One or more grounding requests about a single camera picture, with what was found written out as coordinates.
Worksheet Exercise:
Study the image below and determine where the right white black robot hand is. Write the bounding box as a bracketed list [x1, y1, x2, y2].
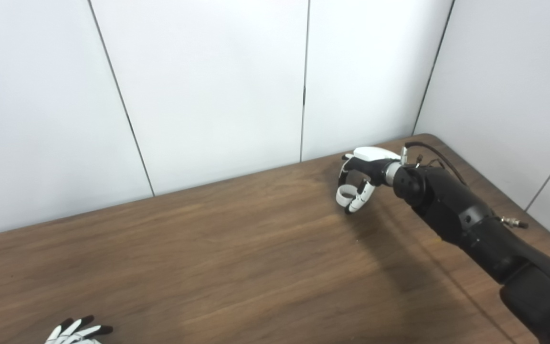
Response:
[336, 147, 402, 214]

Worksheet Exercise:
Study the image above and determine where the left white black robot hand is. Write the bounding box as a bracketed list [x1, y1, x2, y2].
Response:
[45, 315, 114, 344]

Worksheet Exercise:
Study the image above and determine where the white ring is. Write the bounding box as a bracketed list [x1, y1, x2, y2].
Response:
[336, 184, 356, 208]

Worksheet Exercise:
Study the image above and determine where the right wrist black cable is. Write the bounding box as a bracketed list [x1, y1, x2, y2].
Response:
[404, 142, 529, 229]

